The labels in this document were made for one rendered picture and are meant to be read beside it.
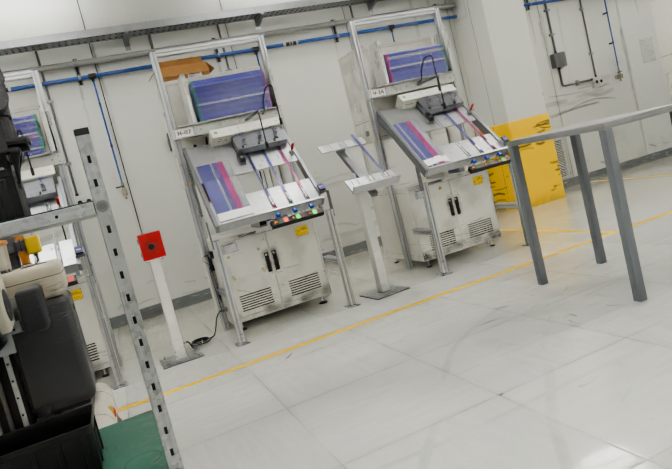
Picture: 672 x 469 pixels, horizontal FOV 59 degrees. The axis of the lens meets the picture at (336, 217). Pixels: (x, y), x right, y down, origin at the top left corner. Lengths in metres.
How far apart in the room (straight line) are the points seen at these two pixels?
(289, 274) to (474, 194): 1.56
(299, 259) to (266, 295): 0.32
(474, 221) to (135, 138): 2.97
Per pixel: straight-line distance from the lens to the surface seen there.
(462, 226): 4.56
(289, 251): 3.98
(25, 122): 4.02
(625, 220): 2.85
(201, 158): 3.97
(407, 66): 4.63
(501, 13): 6.52
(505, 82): 6.36
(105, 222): 1.33
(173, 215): 5.49
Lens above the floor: 0.90
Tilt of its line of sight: 5 degrees down
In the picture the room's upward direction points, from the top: 14 degrees counter-clockwise
